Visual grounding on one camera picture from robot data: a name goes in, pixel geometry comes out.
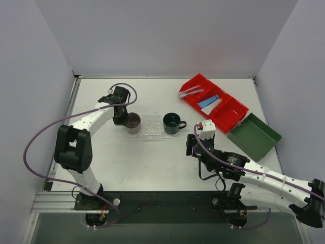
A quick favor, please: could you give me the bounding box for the purple cup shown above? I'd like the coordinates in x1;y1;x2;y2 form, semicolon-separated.
124;112;141;135

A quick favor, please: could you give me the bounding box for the dark green mug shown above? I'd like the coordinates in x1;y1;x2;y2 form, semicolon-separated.
162;112;187;135

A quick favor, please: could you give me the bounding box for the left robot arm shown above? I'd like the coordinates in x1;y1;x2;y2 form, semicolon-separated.
54;86;131;209

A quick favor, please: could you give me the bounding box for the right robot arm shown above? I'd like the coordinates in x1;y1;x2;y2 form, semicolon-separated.
186;134;324;228

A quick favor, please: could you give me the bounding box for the white orange-capped toothpaste tube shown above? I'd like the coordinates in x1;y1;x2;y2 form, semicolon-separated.
201;98;223;115

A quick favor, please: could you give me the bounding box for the clear textured plastic tray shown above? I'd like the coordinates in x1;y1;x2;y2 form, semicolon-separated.
126;115;178;139

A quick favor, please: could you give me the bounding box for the blue toothpaste tube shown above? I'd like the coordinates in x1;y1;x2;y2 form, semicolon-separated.
198;95;219;108

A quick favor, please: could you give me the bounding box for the toothbrush in clear wrapper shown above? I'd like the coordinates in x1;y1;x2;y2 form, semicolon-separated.
177;85;204;98

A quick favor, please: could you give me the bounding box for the red divided bin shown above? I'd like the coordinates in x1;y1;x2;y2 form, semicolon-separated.
178;74;249;134

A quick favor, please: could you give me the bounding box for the green bin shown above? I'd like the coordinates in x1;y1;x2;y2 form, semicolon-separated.
227;113;282;162

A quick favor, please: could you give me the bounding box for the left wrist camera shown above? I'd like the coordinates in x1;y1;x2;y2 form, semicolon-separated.
97;95;114;104

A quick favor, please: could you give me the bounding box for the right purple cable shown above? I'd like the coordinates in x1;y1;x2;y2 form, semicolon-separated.
193;124;325;231

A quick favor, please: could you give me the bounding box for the purple cable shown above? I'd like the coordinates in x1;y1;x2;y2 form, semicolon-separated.
193;124;325;231
23;82;139;228

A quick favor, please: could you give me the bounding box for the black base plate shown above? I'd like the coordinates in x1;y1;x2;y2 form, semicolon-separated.
75;191;257;224

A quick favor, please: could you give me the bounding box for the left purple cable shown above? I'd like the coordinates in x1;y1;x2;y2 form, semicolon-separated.
23;82;139;228

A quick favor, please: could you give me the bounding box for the aluminium rail frame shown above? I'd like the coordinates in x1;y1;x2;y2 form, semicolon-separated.
30;192;101;214

